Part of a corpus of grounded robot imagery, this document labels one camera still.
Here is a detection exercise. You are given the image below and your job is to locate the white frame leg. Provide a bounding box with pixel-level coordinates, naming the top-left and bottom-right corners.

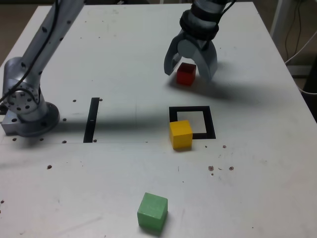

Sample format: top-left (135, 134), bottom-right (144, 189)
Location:
top-left (269, 0), bottom-right (286, 43)

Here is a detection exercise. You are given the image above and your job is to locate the black tape square outline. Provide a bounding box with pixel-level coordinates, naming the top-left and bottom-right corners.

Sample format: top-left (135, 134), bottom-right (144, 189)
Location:
top-left (168, 106), bottom-right (216, 140)

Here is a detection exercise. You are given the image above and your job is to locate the black box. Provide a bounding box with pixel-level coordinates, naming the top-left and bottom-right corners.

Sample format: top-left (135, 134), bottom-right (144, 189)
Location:
top-left (304, 56), bottom-right (317, 94)

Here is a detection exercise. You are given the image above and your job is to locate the black tape strip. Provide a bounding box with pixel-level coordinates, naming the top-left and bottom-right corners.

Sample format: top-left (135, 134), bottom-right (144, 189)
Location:
top-left (83, 97), bottom-right (100, 144)

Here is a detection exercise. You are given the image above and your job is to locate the green cube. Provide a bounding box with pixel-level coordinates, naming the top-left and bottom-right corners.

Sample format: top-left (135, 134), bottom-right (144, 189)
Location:
top-left (137, 192), bottom-right (168, 233)

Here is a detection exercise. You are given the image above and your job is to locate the thin black hanging cable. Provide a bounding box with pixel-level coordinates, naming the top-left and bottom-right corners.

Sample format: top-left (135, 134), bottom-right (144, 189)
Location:
top-left (284, 0), bottom-right (302, 60)

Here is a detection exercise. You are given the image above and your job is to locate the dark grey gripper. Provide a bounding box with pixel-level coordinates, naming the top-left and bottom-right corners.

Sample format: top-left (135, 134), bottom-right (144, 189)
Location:
top-left (163, 29), bottom-right (219, 83)

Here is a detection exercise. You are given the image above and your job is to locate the red cube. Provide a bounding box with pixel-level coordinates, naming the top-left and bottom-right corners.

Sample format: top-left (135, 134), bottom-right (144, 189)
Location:
top-left (176, 62), bottom-right (197, 87)

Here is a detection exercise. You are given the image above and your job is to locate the yellow cube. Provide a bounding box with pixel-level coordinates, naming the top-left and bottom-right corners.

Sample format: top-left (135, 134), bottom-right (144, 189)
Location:
top-left (169, 120), bottom-right (194, 151)

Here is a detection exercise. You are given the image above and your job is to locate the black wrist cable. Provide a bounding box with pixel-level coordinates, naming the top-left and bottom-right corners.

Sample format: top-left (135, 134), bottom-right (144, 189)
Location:
top-left (215, 0), bottom-right (236, 25)

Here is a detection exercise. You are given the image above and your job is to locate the white cable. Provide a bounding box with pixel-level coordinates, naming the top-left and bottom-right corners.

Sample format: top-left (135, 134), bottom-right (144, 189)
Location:
top-left (284, 31), bottom-right (317, 64)
top-left (298, 86), bottom-right (317, 96)

